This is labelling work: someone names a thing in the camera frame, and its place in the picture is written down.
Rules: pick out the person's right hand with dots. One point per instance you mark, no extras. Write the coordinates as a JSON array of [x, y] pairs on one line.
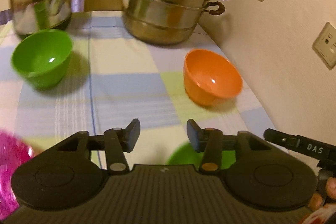
[[332, 188]]

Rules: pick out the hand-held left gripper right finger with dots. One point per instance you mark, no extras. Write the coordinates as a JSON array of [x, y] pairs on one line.
[[193, 134]]

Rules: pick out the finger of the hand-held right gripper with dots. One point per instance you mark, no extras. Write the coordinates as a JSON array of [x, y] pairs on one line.
[[278, 137]]

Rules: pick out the person's right forearm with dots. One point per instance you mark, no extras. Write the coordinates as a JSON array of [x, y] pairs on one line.
[[320, 217]]

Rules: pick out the orange plastic bowl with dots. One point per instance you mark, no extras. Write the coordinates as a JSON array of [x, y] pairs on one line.
[[207, 92]]

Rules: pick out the pastel checked tablecloth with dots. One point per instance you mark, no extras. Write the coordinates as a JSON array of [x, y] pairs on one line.
[[131, 82]]

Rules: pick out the pink plastic bowl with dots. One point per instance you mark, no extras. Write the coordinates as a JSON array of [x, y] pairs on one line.
[[10, 161]]

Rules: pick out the green plastic bowl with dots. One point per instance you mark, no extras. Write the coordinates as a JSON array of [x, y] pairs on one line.
[[181, 157], [34, 74]]

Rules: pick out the beige wall antenna outlet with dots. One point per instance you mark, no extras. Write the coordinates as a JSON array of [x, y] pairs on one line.
[[325, 45]]

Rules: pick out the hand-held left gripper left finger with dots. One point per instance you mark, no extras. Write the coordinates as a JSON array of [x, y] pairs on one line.
[[132, 134]]

